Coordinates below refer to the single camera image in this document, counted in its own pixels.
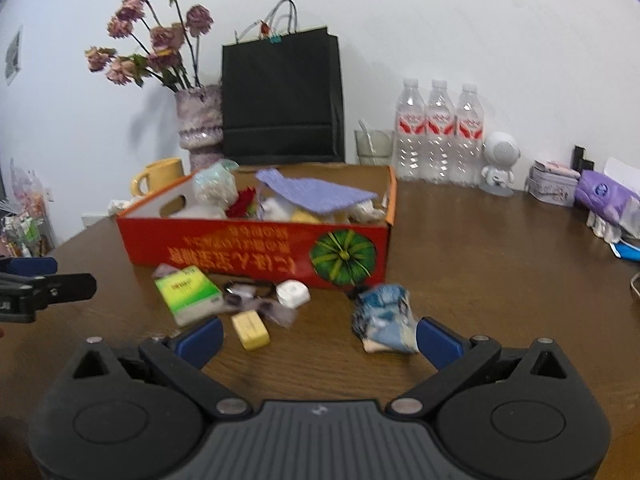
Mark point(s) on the candy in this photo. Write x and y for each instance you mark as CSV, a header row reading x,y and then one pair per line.
x,y
268,309

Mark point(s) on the dried pink roses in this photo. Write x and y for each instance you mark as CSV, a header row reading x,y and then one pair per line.
x,y
168,40

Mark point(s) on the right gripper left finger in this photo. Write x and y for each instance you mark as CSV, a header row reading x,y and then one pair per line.
x,y
177,362

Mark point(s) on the red artificial flower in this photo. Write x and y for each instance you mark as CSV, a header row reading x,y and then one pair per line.
x,y
244,205

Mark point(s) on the purple tissue pack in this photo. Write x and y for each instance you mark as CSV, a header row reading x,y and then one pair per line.
x,y
609,200

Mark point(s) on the water bottle right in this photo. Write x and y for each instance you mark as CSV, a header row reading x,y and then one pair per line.
x,y
468,138

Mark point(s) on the red cardboard box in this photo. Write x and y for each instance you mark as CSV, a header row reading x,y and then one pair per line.
x,y
329,255

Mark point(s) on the white plush toy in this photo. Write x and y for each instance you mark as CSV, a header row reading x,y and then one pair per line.
x,y
278,209

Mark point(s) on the purple ceramic vase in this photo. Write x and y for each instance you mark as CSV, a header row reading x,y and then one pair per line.
x,y
199,113

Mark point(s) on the green tissue pack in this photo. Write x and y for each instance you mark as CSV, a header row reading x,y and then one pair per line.
x,y
190,295

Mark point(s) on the glass cup with spoon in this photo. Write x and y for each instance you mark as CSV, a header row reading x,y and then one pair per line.
x,y
374,147

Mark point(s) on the clear plastic bottle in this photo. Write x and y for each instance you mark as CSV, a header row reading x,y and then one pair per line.
x,y
215,185

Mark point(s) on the yellow mug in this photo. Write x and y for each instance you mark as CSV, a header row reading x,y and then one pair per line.
x,y
156,175

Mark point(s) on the white astronaut figure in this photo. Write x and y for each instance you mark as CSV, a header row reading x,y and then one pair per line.
x,y
501,153

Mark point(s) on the water bottle left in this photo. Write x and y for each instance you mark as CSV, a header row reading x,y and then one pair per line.
x,y
410,123

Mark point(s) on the water bottle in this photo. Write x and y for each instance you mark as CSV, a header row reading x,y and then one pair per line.
x,y
440,121
468,138
410,123

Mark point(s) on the purple cloth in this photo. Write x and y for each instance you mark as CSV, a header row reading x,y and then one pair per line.
x,y
315,195

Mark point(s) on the black paper bag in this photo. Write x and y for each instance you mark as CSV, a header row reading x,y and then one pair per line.
x,y
282,93

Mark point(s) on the yellow eraser block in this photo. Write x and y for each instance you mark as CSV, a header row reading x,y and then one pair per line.
x,y
250,329

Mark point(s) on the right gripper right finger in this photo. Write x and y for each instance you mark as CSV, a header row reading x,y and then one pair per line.
x,y
460,364

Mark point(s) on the blue patterned sock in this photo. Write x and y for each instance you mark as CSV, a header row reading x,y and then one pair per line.
x,y
383,320

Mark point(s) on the water bottle middle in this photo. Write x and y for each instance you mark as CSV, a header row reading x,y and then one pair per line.
x,y
440,121

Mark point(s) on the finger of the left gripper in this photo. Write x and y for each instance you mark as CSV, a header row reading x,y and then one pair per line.
x,y
28,266
53,289

